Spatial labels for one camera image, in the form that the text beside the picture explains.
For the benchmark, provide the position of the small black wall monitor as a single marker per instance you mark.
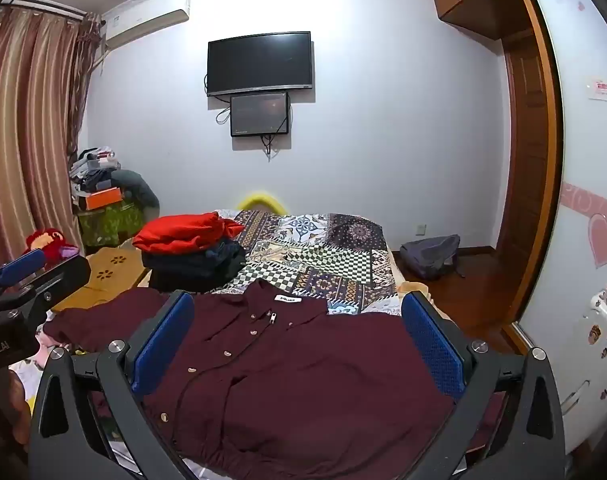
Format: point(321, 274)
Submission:
point(259, 114)

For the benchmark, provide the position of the folded red garment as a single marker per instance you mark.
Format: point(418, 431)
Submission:
point(178, 232)

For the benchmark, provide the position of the yellow plastic item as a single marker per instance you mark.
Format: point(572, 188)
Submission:
point(261, 201)

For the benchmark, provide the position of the red plush toy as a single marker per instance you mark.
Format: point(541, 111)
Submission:
point(45, 242)

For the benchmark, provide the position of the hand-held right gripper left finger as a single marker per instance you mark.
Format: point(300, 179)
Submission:
point(164, 345)

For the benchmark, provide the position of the white floral bed sheet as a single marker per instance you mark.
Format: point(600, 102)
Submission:
point(28, 375)

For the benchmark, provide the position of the folded black garment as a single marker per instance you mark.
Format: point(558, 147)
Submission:
point(183, 277)

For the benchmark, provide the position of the dark grey bag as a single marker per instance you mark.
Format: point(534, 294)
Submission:
point(138, 187)

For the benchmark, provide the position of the black wall television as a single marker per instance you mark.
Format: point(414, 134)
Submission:
point(259, 62)

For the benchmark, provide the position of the white air conditioner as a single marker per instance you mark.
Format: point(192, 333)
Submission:
point(143, 27)

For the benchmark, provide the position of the folded dark blue garment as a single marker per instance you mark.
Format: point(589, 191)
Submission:
point(226, 253)

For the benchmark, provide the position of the white suitcase with stickers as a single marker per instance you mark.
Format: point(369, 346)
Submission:
point(596, 355)

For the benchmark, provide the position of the green patterned cloth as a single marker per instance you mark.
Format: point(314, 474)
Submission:
point(113, 222)

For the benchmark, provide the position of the maroon button shirt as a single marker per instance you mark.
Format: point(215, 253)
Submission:
point(293, 385)

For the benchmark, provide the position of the brown wooden door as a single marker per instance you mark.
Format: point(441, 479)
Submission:
point(526, 150)

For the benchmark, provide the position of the orange box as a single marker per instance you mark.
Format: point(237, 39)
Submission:
point(102, 198)

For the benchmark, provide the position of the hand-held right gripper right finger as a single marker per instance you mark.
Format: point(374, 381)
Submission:
point(431, 347)

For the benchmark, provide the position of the curtain rail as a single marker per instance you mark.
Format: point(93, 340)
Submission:
point(43, 5)

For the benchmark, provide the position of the striped brown curtain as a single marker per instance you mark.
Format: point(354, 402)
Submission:
point(23, 135)

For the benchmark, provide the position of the grey backpack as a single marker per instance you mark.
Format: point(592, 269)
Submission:
point(431, 257)

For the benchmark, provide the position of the red and white door label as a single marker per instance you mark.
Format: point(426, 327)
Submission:
point(601, 89)

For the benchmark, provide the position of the patchwork patterned blanket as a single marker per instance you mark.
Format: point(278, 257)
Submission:
point(323, 255)

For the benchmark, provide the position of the pink heart sticker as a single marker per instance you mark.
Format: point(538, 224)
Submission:
point(606, 237)

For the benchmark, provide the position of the white sliding wardrobe door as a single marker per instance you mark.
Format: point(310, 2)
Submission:
point(583, 160)

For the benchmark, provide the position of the white wall socket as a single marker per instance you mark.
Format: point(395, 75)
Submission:
point(420, 229)

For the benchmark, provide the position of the pile of mixed clothes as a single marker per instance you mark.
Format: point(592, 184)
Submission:
point(90, 170)

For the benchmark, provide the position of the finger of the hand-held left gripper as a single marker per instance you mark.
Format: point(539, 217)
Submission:
point(20, 266)
point(65, 277)

